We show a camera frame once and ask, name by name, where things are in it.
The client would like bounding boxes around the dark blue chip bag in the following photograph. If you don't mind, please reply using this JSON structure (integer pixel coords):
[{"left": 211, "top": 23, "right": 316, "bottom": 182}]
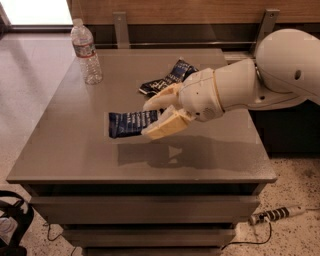
[{"left": 139, "top": 59, "right": 198, "bottom": 97}]

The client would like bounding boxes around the metal wall bracket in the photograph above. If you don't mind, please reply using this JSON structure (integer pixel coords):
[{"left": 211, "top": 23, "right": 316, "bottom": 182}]
[
  {"left": 250, "top": 8, "right": 280, "bottom": 57},
  {"left": 113, "top": 12, "right": 130, "bottom": 49}
]

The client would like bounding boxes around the grey drawer cabinet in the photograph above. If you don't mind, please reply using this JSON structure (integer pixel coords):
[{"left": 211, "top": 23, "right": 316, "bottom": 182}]
[{"left": 8, "top": 50, "right": 276, "bottom": 256}]

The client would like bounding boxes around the left metal wall bracket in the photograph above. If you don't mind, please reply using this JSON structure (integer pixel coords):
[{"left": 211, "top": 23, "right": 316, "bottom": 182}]
[{"left": 113, "top": 12, "right": 130, "bottom": 49}]

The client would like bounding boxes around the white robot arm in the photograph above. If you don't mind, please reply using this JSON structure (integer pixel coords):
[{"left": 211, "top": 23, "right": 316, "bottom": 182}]
[{"left": 142, "top": 29, "right": 320, "bottom": 140}]

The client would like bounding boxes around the clear plastic water bottle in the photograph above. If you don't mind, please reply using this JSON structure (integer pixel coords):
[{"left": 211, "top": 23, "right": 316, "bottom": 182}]
[{"left": 71, "top": 18, "right": 103, "bottom": 85}]

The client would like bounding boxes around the right metal wall bracket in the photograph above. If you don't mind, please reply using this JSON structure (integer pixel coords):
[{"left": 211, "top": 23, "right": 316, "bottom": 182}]
[{"left": 250, "top": 8, "right": 280, "bottom": 57}]

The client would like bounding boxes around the white power strip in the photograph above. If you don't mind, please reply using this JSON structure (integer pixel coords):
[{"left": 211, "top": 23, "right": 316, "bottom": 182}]
[{"left": 249, "top": 206, "right": 306, "bottom": 225}]

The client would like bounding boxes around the black power cable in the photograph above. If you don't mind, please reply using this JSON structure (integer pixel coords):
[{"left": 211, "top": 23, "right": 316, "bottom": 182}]
[{"left": 221, "top": 222, "right": 273, "bottom": 251}]

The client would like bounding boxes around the blue rxbar blueberry wrapper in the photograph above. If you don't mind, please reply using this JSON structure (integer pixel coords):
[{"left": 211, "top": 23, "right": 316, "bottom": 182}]
[{"left": 108, "top": 110, "right": 161, "bottom": 139}]

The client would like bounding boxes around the black bag with straps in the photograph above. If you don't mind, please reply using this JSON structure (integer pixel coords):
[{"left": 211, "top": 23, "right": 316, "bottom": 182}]
[{"left": 0, "top": 190, "right": 34, "bottom": 256}]

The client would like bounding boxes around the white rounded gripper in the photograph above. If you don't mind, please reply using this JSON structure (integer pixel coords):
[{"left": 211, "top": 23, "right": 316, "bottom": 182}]
[{"left": 142, "top": 68, "right": 224, "bottom": 140}]

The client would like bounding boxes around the horizontal metal rail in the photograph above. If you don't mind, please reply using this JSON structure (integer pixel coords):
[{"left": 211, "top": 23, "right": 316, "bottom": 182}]
[{"left": 97, "top": 41, "right": 257, "bottom": 49}]

